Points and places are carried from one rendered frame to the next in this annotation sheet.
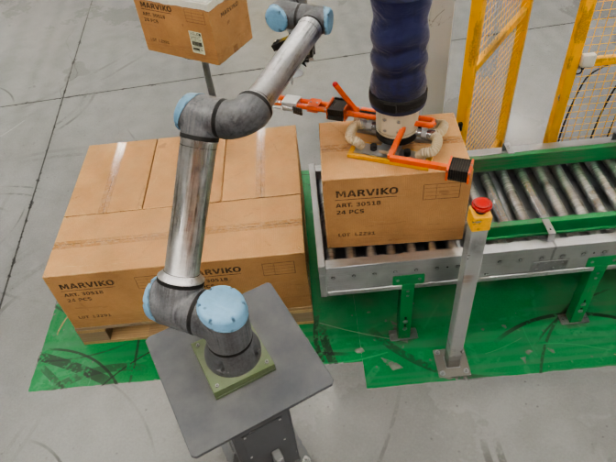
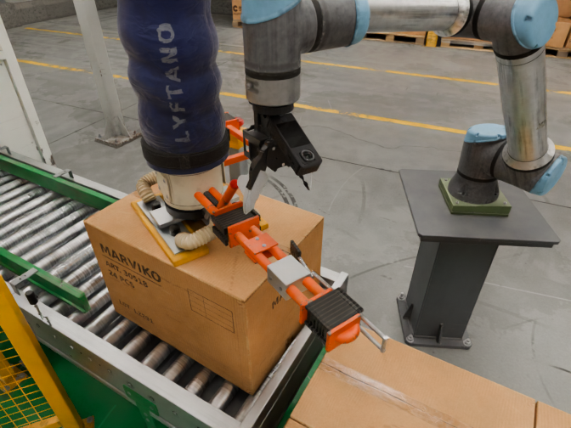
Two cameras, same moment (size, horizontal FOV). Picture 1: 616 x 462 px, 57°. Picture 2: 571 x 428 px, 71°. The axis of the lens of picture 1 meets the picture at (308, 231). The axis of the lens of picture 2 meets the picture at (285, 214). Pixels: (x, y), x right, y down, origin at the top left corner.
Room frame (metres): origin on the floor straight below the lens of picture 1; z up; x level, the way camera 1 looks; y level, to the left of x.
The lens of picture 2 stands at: (2.63, 0.29, 1.65)
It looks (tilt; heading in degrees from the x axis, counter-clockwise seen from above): 35 degrees down; 208
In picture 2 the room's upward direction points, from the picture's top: straight up
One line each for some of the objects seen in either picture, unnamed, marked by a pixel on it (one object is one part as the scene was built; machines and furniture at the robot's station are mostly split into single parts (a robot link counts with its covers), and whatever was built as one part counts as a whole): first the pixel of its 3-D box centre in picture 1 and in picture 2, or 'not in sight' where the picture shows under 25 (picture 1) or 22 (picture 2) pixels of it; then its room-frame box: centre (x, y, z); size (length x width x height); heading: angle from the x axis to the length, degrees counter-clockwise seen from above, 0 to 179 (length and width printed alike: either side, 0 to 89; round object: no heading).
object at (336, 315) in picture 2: not in sight; (329, 318); (2.17, 0.13, 1.08); 0.08 x 0.07 x 0.05; 64
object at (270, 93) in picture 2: not in sight; (271, 87); (2.06, -0.05, 1.44); 0.10 x 0.09 x 0.05; 153
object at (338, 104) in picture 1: (338, 108); (236, 223); (2.01, -0.19, 1.08); 0.10 x 0.08 x 0.06; 154
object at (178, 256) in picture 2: not in sight; (166, 221); (1.98, -0.45, 0.97); 0.34 x 0.10 x 0.05; 64
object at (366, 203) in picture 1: (390, 181); (211, 267); (1.89, -0.39, 0.75); 0.60 x 0.40 x 0.40; 86
